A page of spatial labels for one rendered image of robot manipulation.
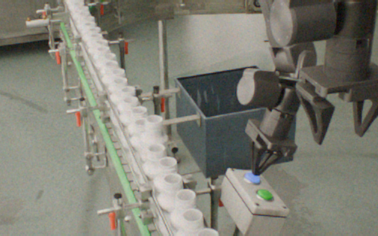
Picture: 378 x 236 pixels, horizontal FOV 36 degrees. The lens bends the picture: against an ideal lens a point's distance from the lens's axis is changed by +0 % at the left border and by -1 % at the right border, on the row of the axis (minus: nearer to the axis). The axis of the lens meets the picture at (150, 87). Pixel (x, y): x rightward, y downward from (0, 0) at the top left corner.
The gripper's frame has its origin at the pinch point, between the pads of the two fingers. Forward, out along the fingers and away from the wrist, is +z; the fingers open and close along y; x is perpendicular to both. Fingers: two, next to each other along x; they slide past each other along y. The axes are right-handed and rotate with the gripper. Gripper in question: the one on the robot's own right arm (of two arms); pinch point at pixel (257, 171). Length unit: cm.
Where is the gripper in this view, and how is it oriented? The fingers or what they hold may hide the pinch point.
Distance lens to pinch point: 121.1
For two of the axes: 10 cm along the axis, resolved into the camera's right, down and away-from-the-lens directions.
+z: -2.8, 9.0, 3.4
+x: 9.2, 1.6, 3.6
